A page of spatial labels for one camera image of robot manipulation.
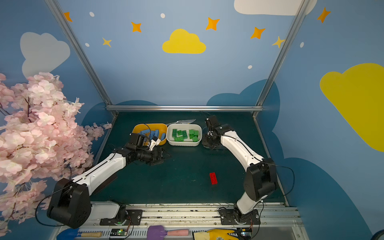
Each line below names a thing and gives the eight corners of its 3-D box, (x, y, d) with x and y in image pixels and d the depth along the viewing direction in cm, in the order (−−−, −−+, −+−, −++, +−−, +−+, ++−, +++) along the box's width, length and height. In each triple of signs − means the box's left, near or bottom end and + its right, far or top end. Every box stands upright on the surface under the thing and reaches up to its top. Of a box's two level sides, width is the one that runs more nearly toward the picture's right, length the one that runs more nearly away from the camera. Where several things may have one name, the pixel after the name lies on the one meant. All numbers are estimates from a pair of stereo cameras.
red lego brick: (211, 185, 87) (212, 183, 85) (209, 174, 92) (210, 172, 90) (217, 184, 88) (217, 182, 86) (215, 173, 92) (215, 172, 90)
